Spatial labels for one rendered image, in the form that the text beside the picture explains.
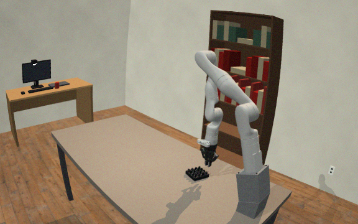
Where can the black knob box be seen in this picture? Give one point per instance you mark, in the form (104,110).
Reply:
(200,174)

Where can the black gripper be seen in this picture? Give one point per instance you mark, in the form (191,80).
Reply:
(209,153)

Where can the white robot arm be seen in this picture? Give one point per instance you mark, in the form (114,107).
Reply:
(245,113)

